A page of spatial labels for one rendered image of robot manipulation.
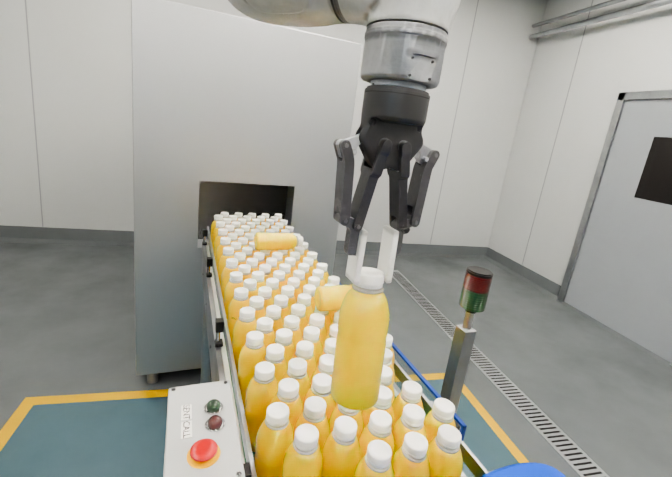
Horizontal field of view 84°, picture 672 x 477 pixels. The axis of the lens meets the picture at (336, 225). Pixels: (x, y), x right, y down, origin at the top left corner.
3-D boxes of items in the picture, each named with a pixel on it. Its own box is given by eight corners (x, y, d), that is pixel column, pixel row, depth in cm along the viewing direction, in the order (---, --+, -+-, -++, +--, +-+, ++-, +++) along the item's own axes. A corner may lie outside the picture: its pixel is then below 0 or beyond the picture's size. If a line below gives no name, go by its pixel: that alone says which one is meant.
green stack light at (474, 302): (470, 313, 91) (474, 295, 89) (453, 301, 96) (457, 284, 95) (490, 311, 93) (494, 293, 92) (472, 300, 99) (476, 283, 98)
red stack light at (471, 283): (474, 294, 89) (478, 279, 88) (457, 283, 95) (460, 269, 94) (494, 293, 92) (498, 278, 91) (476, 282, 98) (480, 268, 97)
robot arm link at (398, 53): (466, 34, 39) (455, 94, 40) (418, 47, 47) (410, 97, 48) (390, 14, 35) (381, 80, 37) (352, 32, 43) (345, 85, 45)
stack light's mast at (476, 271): (464, 335, 92) (479, 275, 88) (448, 322, 98) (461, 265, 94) (484, 333, 95) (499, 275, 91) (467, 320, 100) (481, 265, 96)
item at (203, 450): (189, 468, 49) (190, 461, 49) (189, 446, 52) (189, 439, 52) (218, 462, 50) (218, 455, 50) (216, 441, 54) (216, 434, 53)
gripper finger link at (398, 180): (384, 140, 46) (394, 139, 46) (386, 225, 49) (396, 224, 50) (400, 142, 42) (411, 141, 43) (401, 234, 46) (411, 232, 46)
